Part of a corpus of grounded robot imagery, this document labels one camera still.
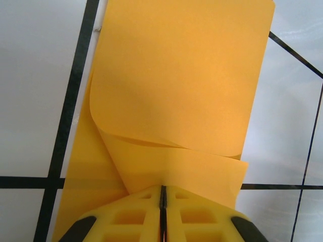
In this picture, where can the orange cloth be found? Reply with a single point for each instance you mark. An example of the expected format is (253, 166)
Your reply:
(176, 75)

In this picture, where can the white grid mat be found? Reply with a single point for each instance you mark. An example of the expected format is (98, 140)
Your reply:
(38, 75)

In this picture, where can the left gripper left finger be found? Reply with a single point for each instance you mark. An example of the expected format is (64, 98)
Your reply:
(131, 221)

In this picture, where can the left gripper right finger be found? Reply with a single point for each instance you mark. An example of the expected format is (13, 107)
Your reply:
(202, 221)

